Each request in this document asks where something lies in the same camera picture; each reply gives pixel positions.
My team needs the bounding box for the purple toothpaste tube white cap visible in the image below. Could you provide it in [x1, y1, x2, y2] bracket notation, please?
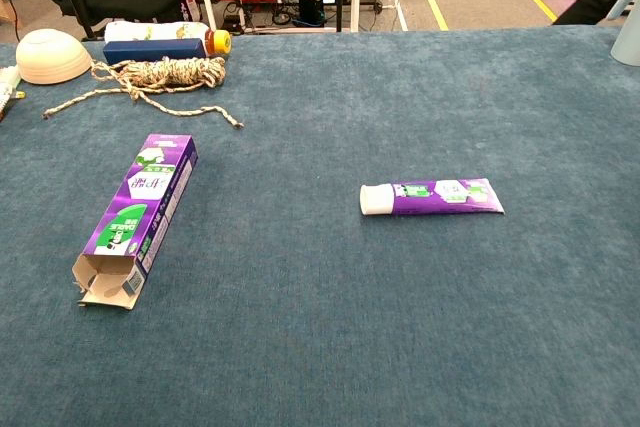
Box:
[359, 177, 505, 217]

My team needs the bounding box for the purple toothpaste carton box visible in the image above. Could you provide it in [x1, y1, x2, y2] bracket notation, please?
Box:
[71, 133, 199, 311]

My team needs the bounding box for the blue table cloth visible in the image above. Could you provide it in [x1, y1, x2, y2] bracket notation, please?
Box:
[0, 25, 640, 427]

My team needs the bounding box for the black box device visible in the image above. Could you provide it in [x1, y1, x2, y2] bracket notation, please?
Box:
[298, 0, 325, 23]

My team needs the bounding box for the dark blue rectangular box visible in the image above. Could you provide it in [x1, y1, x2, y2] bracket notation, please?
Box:
[102, 38, 208, 66]

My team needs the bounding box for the drink bottle with orange cap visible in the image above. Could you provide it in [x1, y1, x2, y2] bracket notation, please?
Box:
[103, 20, 233, 56]

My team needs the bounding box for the beige upturned bowl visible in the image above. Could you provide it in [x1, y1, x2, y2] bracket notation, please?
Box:
[15, 28, 93, 86]

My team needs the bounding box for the light blue plastic cup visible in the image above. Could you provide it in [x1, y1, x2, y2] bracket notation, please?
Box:
[609, 0, 640, 67]

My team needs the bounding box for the beige braided rope bundle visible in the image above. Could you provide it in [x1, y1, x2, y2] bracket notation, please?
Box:
[42, 56, 245, 129]

